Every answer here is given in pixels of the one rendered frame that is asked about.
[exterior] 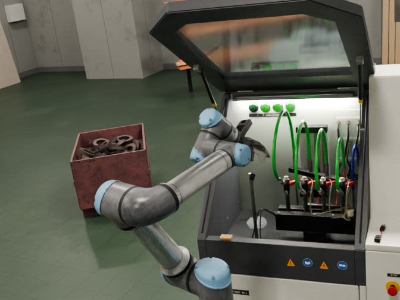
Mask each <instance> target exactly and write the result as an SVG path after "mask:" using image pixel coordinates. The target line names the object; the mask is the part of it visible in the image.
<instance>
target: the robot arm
mask: <svg viewBox="0 0 400 300"><path fill-rule="evenodd" d="M199 123H200V125H201V126H202V129H201V132H200V134H199V136H198V138H197V140H196V142H195V145H194V147H193V149H192V152H191V155H190V159H191V160H192V161H193V162H194V163H196V164H195V165H194V166H192V167H191V168H189V169H188V170H186V171H184V172H183V173H182V174H180V175H178V176H177V177H175V178H174V179H172V180H170V181H169V182H168V183H160V184H158V185H156V186H155V187H149V188H144V187H139V186H135V185H131V184H128V183H124V182H122V181H120V180H109V181H107V182H105V183H103V184H102V185H101V186H100V187H99V189H98V191H97V193H96V195H95V202H94V205H95V209H96V211H97V213H98V214H100V215H101V216H103V217H107V218H109V219H110V220H111V221H112V222H113V223H114V224H115V225H116V226H117V227H118V228H119V229H120V230H122V231H125V232H127V231H129V232H130V233H131V234H132V235H133V236H134V237H135V239H136V240H137V241H138V242H139V243H140V244H141V245H142V246H143V247H144V248H145V249H146V250H147V251H148V252H149V253H150V254H151V255H152V256H153V257H154V258H155V259H156V260H157V261H158V262H159V264H160V270H161V271H160V274H161V277H162V278H163V279H164V280H165V281H166V282H167V283H168V284H170V285H172V286H176V287H178V288H181V289H183V290H185V291H188V292H190V293H192V294H194V295H197V296H198V297H199V300H233V290H232V275H231V273H230V269H229V266H228V265H227V263H226V262H224V261H223V260H221V259H219V258H214V257H212V258H209V257H208V258H203V259H201V260H200V259H197V258H195V257H194V256H193V255H192V254H191V253H190V252H189V251H188V250H187V249H186V248H185V247H183V246H178V245H177V244H176V243H175V241H174V240H172V238H171V237H170V236H169V235H168V234H167V233H166V231H165V230H164V229H163V228H162V227H161V226H160V225H159V224H158V222H159V221H161V220H163V219H165V218H167V217H169V216H171V215H172V214H174V213H175V212H176V211H177V210H178V209H179V208H180V204H181V203H183V202H185V201H186V200H187V199H189V198H190V197H191V196H193V195H194V194H196V193H197V192H199V191H200V190H201V189H203V188H204V187H206V186H207V185H209V184H210V183H211V182H213V181H214V180H216V179H217V178H219V177H220V176H222V175H223V174H224V173H226V172H227V171H229V170H230V169H231V168H233V167H234V166H237V167H245V166H246V165H248V163H249V162H250V161H253V160H254V154H257V155H258V157H259V160H260V162H261V163H263V162H264V160H265V157H268V158H269V157H270V154H269V153H268V151H267V150H266V148H265V146H264V145H263V144H262V143H260V142H259V141H256V140H254V139H252V138H250V137H245V135H246V133H247V131H248V130H249V128H250V127H251V126H252V121H251V119H247V120H241V121H240V122H239V124H238V125H237V126H236V127H235V126H234V125H232V123H231V122H230V121H228V120H227V119H226V118H225V117H224V116H222V114H221V113H220V112H218V111H217V110H215V109H213V108H207V109H205V110H204V111H203V112H202V113H201V115H200V116H199ZM253 147H254V148H253Z"/></svg>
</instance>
